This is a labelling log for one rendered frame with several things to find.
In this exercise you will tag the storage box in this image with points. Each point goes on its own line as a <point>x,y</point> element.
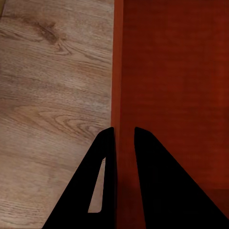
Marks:
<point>170,77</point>

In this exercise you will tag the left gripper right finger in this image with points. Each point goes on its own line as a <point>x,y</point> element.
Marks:
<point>171,198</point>

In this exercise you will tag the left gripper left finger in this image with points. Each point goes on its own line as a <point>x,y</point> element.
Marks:
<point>71,211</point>

